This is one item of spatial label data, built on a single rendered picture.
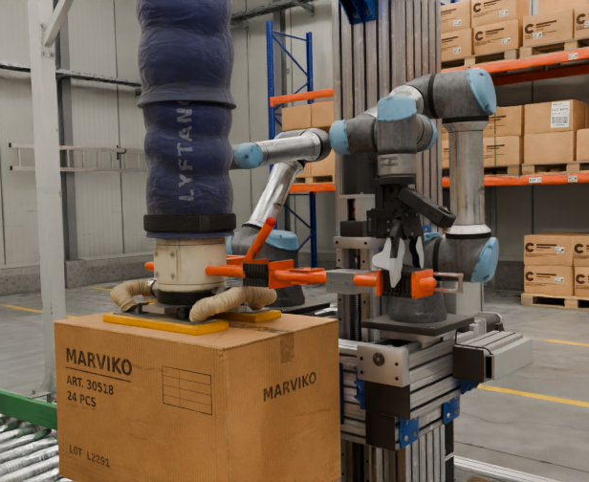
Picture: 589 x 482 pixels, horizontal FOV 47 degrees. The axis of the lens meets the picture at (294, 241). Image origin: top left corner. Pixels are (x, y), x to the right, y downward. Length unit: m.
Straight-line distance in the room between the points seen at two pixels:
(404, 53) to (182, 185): 0.84
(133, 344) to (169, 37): 0.70
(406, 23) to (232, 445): 1.31
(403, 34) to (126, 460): 1.38
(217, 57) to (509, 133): 7.48
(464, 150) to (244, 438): 0.87
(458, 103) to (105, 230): 10.90
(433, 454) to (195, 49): 1.46
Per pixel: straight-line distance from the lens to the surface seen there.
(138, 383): 1.59
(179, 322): 1.56
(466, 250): 1.76
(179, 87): 1.61
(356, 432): 1.99
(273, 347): 1.48
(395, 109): 1.31
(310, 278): 1.42
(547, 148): 8.72
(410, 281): 1.29
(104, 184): 12.38
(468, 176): 1.76
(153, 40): 1.66
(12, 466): 2.45
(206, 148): 1.60
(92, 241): 12.22
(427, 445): 2.28
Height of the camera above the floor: 1.37
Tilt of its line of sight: 3 degrees down
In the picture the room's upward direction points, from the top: 1 degrees counter-clockwise
